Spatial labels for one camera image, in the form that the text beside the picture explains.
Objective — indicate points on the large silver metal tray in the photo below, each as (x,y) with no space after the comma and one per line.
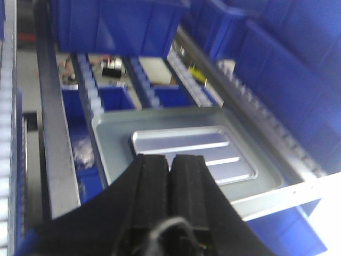
(113,132)

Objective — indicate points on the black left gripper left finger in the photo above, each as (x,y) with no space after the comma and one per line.
(114,221)

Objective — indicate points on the silver ribbed metal tray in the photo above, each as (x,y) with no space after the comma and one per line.
(223,156)

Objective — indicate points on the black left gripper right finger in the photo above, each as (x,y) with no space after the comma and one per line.
(195,196)

